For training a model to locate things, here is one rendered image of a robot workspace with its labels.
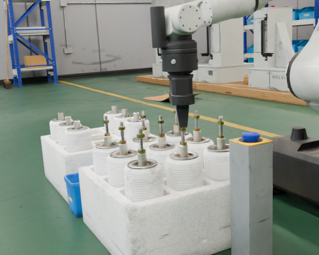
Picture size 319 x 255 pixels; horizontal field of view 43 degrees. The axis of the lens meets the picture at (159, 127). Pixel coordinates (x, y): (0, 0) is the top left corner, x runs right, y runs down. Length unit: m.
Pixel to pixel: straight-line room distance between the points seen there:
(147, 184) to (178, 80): 0.26
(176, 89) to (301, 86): 0.35
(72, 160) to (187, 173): 0.54
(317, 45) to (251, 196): 0.46
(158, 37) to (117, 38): 6.75
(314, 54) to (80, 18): 6.57
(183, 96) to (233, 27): 3.57
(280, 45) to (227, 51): 0.78
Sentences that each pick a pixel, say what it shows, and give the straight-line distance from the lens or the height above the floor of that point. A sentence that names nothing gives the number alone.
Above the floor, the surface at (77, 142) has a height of 0.21.
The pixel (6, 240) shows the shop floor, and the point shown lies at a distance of 1.31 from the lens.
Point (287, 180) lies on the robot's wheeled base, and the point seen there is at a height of 0.09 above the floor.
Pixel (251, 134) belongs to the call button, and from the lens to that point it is 0.92.
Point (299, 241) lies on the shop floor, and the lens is 1.19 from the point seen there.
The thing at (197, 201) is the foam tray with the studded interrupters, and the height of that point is 0.16.
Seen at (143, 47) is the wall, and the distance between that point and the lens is 7.90.
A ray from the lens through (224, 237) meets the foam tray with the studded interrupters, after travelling 1.10.
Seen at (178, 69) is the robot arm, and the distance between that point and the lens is 0.97.
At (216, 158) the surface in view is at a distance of 1.07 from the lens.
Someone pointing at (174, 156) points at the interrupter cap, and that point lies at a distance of 1.05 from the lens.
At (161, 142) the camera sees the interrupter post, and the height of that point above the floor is 0.27.
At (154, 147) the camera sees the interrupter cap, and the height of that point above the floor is 0.25.
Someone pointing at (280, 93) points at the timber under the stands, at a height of 0.07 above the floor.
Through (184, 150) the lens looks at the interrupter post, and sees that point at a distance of 1.03.
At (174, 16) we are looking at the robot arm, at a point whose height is 0.60.
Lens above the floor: 0.54
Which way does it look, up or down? 12 degrees down
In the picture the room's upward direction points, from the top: 3 degrees counter-clockwise
